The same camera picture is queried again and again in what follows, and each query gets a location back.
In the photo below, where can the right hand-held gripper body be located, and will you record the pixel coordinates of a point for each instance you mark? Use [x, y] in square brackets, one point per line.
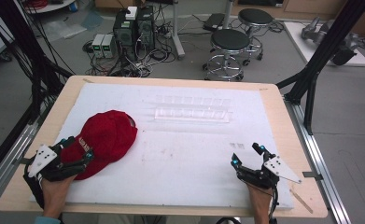
[264, 174]

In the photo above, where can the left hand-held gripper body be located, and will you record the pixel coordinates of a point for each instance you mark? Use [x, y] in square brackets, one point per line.
[46, 161]

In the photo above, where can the red baseball cap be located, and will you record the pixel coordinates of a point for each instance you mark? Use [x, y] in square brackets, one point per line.
[107, 140]

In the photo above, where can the person's right hand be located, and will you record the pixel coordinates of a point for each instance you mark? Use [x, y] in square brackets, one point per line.
[259, 200]

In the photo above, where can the person's left hand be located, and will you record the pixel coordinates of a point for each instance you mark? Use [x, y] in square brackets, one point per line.
[56, 193]

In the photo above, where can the thin wooden stick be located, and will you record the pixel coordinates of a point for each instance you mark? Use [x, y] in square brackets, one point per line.
[301, 201]

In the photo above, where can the grey tape strip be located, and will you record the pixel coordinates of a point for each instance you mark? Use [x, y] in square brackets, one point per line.
[312, 175]

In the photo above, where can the white foam board mat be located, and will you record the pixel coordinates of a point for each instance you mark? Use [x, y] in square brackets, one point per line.
[183, 161]

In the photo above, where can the clear acrylic rack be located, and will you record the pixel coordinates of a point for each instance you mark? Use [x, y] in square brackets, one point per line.
[192, 113]

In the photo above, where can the grey power supply unit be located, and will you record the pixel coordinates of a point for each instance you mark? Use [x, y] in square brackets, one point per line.
[109, 46]
[98, 45]

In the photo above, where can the black round stool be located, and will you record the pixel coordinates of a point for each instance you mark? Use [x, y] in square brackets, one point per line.
[230, 46]
[255, 21]

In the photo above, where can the clear plastic sheet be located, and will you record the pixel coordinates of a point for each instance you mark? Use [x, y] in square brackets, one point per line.
[63, 29]

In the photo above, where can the white platform board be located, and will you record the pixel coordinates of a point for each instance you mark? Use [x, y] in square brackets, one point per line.
[301, 43]

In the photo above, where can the black computer tower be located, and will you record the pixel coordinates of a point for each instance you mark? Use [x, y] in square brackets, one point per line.
[146, 28]
[125, 35]

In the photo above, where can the white round table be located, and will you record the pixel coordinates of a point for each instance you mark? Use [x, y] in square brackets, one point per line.
[51, 6]

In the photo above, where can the black flat case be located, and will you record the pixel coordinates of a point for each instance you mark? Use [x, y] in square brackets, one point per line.
[213, 21]

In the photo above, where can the white box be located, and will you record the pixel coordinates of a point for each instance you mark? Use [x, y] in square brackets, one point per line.
[131, 13]

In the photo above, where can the aluminium rail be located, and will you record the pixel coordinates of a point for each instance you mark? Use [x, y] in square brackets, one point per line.
[6, 168]
[320, 155]

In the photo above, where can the black metal frame stand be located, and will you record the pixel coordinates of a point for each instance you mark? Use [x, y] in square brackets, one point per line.
[323, 53]
[24, 46]

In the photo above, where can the grey metal post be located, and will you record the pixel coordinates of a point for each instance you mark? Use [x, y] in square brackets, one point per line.
[228, 14]

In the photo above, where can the grey metal post stand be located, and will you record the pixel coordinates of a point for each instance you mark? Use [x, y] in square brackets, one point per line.
[177, 34]

